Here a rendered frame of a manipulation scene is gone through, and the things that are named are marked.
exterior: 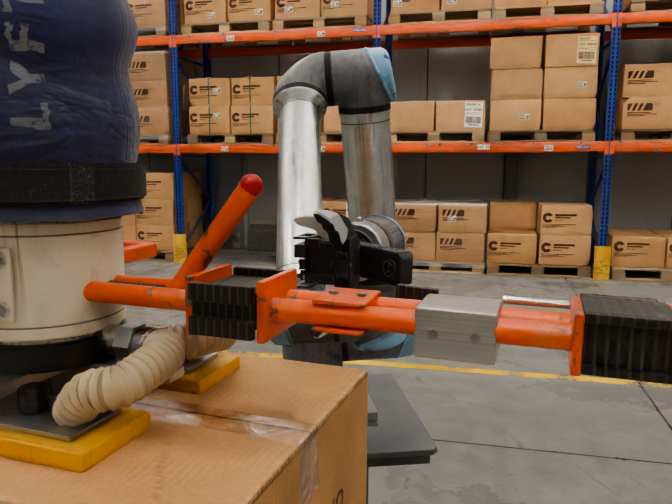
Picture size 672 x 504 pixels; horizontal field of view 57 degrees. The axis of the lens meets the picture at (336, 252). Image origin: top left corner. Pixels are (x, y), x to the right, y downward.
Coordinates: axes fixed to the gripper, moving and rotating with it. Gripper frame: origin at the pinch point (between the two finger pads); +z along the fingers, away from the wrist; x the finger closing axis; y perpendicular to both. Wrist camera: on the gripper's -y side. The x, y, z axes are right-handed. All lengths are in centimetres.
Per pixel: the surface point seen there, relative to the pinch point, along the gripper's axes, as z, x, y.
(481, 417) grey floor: -260, -124, 3
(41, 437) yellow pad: 26.1, -11.2, 17.4
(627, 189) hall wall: -852, -24, -130
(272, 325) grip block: 15.3, -2.0, -0.6
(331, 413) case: 7.5, -13.5, -3.9
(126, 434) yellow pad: 21.6, -12.0, 11.7
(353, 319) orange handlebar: 16.2, -0.4, -9.0
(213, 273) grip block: 13.0, 2.2, 6.9
